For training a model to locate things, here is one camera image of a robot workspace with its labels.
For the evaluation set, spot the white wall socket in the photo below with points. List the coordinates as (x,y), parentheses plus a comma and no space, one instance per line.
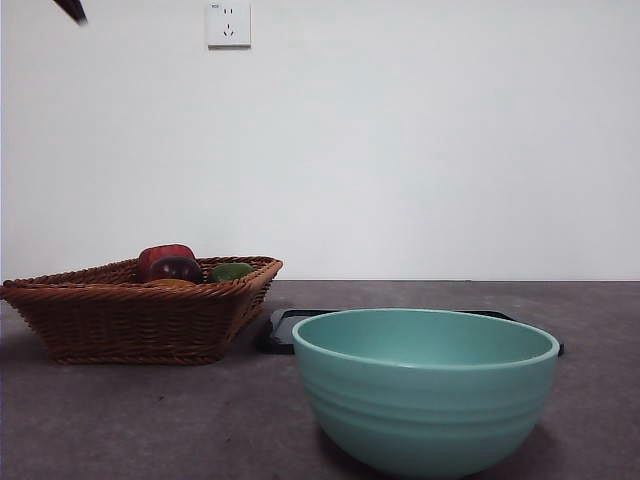
(229,25)

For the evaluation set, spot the brown kiwifruit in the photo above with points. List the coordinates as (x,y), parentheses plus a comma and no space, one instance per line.
(170,282)

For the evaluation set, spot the green fruit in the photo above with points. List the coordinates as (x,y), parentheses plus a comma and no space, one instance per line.
(229,272)

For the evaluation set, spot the red apple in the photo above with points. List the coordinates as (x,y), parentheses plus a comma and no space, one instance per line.
(165,253)

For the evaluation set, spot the teal bowl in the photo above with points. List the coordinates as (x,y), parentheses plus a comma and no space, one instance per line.
(425,400)

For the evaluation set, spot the dark rectangular tray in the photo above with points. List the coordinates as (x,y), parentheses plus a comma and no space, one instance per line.
(280,335)

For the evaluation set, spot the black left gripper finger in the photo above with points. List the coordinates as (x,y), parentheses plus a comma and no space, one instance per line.
(74,9)

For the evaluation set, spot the dark purple plum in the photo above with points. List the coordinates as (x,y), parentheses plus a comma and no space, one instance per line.
(176,270)

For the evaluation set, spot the brown wicker basket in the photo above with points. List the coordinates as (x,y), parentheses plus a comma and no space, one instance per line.
(125,325)

